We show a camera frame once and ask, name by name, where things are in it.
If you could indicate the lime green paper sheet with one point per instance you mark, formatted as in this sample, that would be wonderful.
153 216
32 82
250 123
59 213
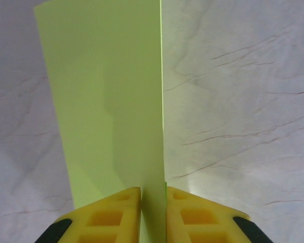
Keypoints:
104 88

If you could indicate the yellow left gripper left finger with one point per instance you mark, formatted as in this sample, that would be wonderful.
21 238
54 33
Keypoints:
104 222

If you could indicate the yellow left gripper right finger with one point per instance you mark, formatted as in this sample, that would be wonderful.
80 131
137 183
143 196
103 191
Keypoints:
205 222

